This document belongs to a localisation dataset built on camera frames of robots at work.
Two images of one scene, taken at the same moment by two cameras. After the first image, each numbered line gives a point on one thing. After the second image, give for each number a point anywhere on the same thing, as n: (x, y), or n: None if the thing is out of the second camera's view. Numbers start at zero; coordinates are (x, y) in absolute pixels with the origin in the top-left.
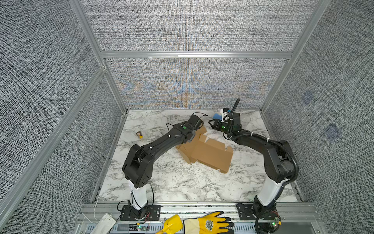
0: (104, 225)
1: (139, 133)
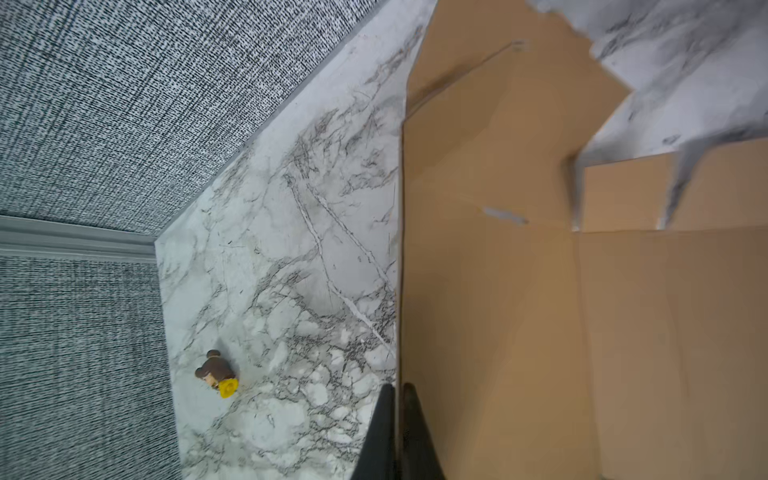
0: None
1: (218, 372)
